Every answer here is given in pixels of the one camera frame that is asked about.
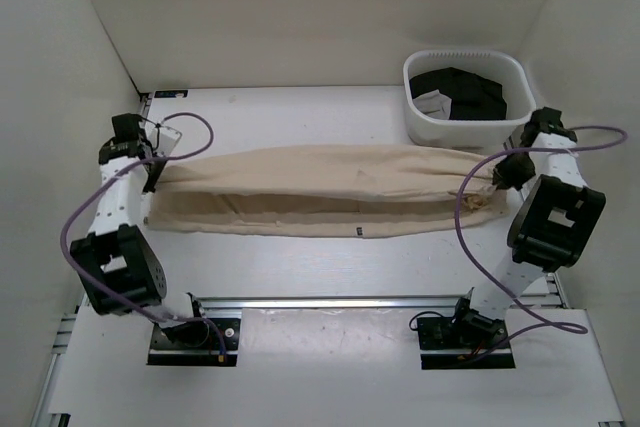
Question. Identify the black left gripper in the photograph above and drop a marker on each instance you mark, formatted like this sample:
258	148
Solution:
150	182

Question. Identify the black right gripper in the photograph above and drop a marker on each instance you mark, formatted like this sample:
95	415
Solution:
502	172

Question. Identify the beige trousers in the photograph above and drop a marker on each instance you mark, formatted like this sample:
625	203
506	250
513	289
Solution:
326	191

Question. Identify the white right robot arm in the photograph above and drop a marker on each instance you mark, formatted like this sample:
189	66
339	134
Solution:
584	205

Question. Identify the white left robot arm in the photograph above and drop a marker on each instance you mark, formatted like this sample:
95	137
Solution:
118	266

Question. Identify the black trousers in basket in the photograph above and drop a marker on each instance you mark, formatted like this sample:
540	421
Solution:
456	95

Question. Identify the black label sticker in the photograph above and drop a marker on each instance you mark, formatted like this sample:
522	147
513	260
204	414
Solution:
170	94

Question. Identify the white plastic basket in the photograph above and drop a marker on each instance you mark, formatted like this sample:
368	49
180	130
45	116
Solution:
468	134

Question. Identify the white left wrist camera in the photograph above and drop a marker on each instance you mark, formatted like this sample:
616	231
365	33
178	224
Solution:
163	139

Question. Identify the aluminium right side rail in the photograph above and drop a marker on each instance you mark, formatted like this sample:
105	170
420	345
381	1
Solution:
557	292

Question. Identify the aluminium rail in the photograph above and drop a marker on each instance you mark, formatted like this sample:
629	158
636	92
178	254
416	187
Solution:
358	302
41	416
557	292

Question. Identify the aluminium front rail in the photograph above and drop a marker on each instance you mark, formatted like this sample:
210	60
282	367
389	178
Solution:
358	302

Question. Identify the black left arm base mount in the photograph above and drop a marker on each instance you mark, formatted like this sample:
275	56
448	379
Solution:
200	347

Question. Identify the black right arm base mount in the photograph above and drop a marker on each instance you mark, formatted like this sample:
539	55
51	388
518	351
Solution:
463	341

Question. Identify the aluminium left side rail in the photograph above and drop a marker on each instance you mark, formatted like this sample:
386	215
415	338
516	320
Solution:
41	416

